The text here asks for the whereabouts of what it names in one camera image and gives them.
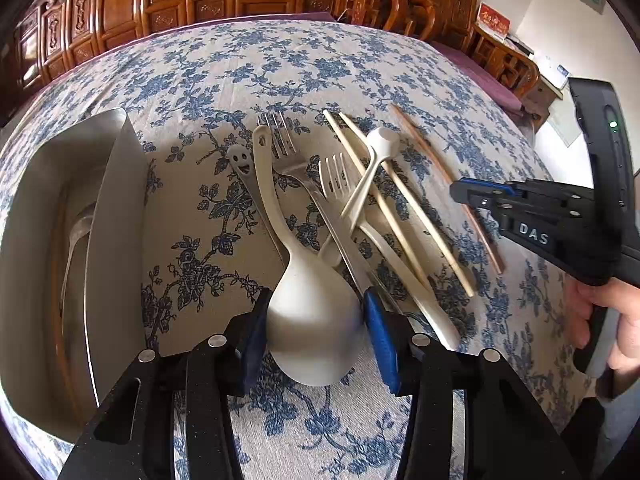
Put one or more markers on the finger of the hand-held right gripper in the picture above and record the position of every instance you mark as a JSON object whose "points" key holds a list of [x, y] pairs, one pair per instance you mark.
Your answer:
{"points": [[487, 186], [530, 230]]}

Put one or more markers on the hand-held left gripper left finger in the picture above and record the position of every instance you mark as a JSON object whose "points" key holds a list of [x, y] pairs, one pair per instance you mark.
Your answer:
{"points": [[252, 340]]}

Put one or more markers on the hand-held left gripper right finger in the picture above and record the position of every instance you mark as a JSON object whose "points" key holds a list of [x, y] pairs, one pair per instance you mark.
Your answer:
{"points": [[382, 345]]}

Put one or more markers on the large white spoon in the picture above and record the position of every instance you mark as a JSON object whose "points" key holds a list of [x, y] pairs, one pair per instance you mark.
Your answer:
{"points": [[310, 320]]}

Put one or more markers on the light bamboo chopstick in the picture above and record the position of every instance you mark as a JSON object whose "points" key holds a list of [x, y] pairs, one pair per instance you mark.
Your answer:
{"points": [[435, 236], [345, 145]]}

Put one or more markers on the brown chopstick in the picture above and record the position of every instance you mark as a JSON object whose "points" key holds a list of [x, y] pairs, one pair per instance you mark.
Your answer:
{"points": [[415, 134]]}

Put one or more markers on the white cutlery box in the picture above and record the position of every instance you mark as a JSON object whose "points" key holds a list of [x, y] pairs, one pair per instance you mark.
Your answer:
{"points": [[125, 260]]}

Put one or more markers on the metal smiley face spoon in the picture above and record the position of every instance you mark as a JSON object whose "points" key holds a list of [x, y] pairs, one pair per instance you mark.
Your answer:
{"points": [[241, 160]]}

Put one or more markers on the person's right hand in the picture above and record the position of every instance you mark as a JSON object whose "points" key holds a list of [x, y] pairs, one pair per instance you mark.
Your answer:
{"points": [[627, 330]]}

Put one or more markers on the wooden armchair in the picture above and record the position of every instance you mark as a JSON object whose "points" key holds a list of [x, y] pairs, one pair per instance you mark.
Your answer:
{"points": [[395, 5], [505, 65]]}

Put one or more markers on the blue floral tablecloth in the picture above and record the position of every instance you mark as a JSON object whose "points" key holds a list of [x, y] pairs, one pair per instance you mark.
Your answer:
{"points": [[200, 85]]}

